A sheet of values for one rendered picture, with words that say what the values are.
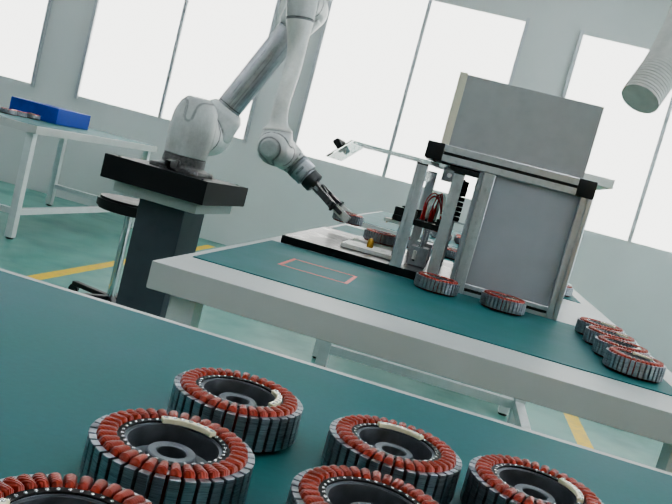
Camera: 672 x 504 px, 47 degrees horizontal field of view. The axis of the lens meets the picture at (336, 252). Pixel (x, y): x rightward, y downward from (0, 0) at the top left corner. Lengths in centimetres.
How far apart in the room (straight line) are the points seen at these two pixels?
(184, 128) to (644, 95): 184
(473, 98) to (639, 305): 518
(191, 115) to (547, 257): 136
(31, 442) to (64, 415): 6
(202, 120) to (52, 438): 225
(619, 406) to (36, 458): 98
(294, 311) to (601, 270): 589
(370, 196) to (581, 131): 497
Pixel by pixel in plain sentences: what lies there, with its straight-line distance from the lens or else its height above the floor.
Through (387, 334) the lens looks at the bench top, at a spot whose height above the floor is 74.
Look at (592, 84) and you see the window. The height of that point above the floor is 221.
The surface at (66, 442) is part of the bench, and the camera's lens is 60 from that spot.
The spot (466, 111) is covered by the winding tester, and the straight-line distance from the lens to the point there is 216.
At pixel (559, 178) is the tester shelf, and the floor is 110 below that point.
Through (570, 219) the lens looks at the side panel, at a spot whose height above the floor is 101.
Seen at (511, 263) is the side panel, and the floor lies 86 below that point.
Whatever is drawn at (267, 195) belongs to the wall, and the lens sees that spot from 721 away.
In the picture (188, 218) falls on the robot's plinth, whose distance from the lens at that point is 279.
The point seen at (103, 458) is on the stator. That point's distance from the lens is 51.
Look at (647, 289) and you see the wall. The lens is 718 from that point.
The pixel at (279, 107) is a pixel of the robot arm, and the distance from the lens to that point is 265.
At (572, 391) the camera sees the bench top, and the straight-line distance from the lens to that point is 132.
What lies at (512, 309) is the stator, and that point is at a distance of 190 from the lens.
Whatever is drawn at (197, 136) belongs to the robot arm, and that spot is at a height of 96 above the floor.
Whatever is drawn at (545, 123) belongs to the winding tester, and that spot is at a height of 124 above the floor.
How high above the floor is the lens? 99
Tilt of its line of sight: 6 degrees down
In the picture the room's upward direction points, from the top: 15 degrees clockwise
